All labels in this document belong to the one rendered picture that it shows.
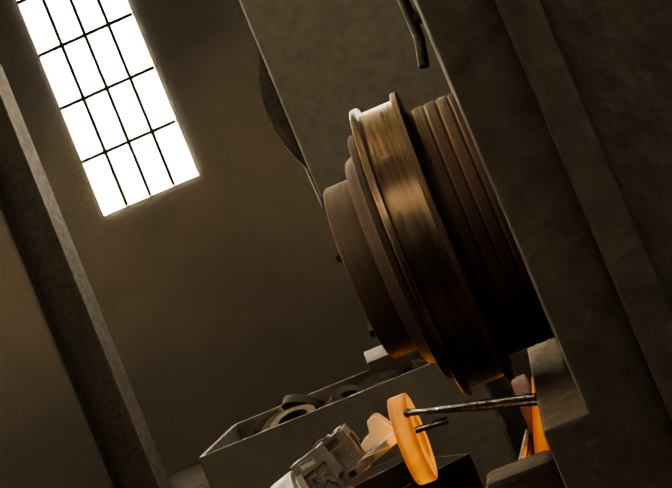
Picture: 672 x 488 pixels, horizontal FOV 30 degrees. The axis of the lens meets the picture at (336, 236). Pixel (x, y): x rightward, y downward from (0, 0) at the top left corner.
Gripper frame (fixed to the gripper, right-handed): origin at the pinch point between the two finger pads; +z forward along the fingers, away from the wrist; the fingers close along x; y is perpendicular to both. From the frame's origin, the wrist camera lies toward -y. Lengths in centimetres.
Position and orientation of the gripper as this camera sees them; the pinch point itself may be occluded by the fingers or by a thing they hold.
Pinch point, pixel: (407, 428)
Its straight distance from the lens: 214.7
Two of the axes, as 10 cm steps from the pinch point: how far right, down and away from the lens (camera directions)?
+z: 7.7, -6.3, -1.2
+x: 1.3, -0.2, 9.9
